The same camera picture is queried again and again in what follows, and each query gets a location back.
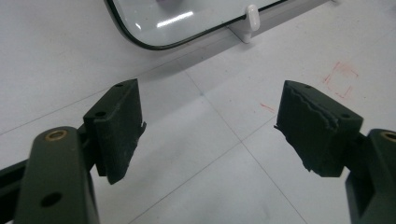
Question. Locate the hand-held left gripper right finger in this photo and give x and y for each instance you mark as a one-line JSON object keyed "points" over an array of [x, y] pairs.
{"points": [[314, 137]]}

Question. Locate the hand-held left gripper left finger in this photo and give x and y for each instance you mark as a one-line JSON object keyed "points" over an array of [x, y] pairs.
{"points": [[116, 130]]}

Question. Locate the white whiteboard support clip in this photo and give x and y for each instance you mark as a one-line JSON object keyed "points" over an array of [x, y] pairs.
{"points": [[250, 18]]}

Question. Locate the white whiteboard with black rim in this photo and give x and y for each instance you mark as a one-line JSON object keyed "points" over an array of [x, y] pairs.
{"points": [[193, 29]]}

